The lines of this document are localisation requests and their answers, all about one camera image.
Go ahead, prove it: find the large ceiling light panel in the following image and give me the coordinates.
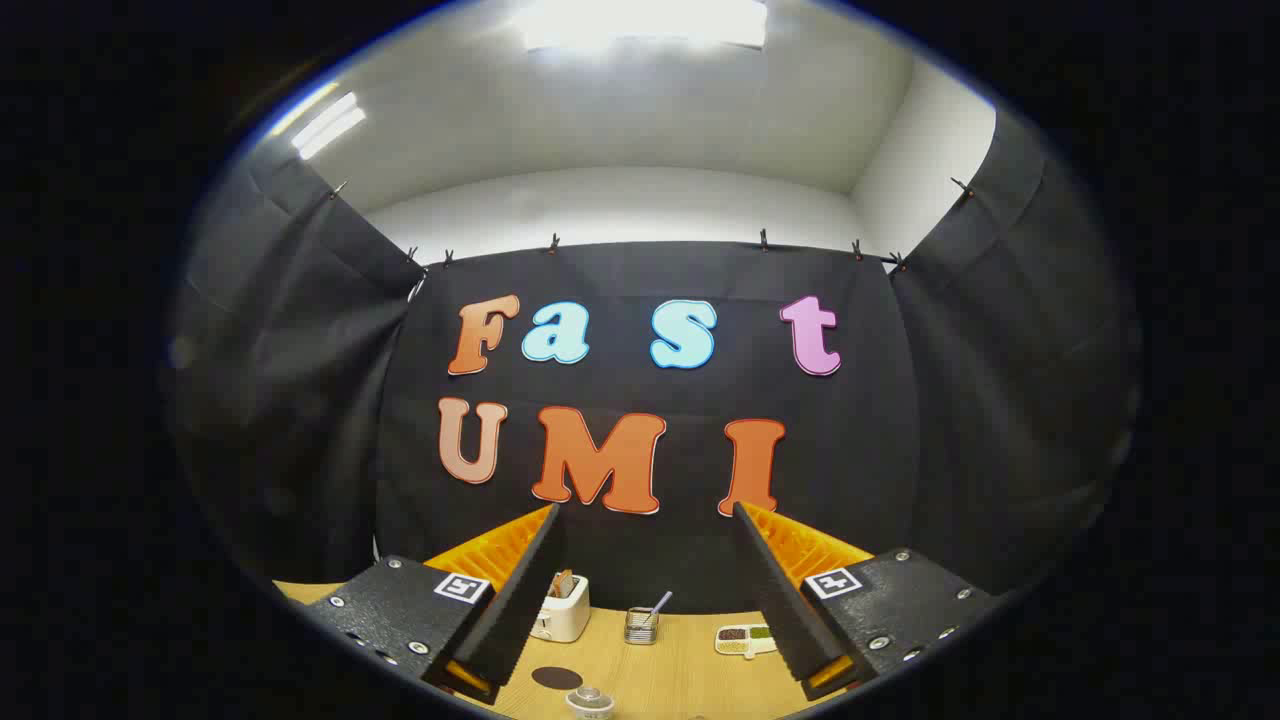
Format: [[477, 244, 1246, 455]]
[[515, 0, 769, 51]]

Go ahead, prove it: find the narrow ceiling strip light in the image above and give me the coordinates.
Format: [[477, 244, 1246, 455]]
[[290, 92, 367, 161]]

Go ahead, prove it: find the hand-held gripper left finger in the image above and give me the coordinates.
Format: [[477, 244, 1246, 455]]
[[305, 503, 563, 706]]

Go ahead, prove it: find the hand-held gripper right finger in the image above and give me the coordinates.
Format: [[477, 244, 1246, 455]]
[[732, 500, 1006, 703]]

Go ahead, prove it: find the cream toaster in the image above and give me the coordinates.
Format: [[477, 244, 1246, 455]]
[[530, 575, 590, 643]]

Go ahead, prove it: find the white divided snack tray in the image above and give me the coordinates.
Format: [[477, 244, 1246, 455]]
[[714, 624, 779, 658]]

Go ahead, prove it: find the black backdrop cloth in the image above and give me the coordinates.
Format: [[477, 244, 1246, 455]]
[[165, 105, 1141, 616]]

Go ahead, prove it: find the wooden table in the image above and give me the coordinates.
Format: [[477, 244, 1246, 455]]
[[272, 580, 861, 720]]

